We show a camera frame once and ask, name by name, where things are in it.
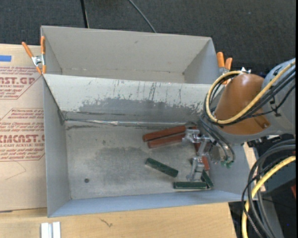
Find red-brown flat block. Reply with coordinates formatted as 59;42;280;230
147;132;187;149
142;125;187;142
193;142;212;171

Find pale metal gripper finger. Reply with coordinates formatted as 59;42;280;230
185;156;205;182
181;128;202;146

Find grey metal bin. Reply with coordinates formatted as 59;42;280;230
40;25;258;218

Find brown cardboard board, red print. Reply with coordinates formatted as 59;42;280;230
0;43;49;213

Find dark green flat block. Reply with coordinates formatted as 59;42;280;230
200;169;215;188
173;181;212;190
145;157;179;178

